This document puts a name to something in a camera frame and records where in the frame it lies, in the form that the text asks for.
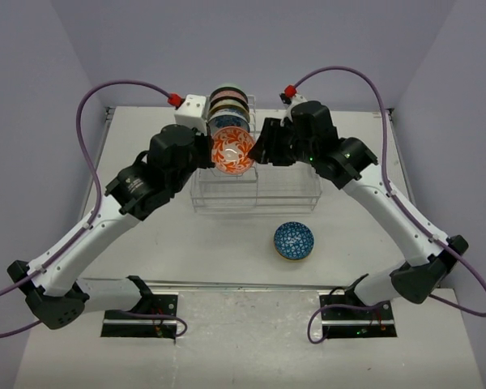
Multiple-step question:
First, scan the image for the purple camera cable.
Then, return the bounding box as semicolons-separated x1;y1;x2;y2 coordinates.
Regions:
285;66;486;318
0;79;183;340

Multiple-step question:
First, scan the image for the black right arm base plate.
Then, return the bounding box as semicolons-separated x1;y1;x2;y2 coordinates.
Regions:
321;302;398;340

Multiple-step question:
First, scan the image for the orange floral patterned bowl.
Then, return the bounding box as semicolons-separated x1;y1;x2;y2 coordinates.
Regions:
211;126;255;175

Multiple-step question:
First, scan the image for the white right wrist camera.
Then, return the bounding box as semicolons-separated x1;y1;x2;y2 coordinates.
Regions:
279;85;307;114

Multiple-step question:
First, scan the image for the pink patterned bowl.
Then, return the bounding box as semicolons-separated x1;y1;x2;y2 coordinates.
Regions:
209;87;248;106

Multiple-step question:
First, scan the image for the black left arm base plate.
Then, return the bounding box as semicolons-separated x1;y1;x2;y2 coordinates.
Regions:
100;293;185;340

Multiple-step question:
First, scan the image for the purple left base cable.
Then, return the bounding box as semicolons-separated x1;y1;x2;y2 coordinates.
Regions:
117;310;188;340

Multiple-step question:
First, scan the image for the blue triangle patterned bowl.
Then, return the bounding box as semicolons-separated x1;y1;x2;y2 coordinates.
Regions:
273;221;315;258

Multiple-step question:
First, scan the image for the mint green bowl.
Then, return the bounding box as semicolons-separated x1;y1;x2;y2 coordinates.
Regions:
215;83;243;91

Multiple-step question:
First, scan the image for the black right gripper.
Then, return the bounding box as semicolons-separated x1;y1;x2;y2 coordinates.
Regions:
249;117;318;166

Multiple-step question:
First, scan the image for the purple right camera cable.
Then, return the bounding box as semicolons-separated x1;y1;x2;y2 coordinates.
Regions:
285;66;486;318

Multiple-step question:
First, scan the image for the yellow blue patterned bowl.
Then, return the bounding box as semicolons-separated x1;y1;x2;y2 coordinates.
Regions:
278;253;309;263

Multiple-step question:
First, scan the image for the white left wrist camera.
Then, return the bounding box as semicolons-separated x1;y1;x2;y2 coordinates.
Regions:
174;94;207;134

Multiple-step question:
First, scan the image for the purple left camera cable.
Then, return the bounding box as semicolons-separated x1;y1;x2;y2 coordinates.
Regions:
0;79;183;340

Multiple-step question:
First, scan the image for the yellow flower leaf bowl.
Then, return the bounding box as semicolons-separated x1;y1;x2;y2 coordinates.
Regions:
207;99;249;121

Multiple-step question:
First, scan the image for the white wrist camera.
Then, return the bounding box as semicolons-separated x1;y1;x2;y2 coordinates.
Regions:
279;85;307;114
174;94;207;134

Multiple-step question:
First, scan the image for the white wire dish rack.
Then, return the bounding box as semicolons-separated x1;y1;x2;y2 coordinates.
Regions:
190;94;324;212

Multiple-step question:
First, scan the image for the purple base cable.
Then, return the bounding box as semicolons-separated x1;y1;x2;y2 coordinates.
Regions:
117;310;188;340
306;304;384;345

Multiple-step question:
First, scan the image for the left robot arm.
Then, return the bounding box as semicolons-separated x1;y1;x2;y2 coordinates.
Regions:
7;124;214;330

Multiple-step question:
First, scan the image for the blue white floral bowl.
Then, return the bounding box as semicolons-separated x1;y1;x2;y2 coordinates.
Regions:
208;113;249;134

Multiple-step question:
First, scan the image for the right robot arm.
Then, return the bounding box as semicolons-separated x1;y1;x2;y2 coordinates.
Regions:
249;101;468;318

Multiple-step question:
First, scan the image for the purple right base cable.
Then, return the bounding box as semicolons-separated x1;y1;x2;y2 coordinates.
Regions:
306;304;384;345

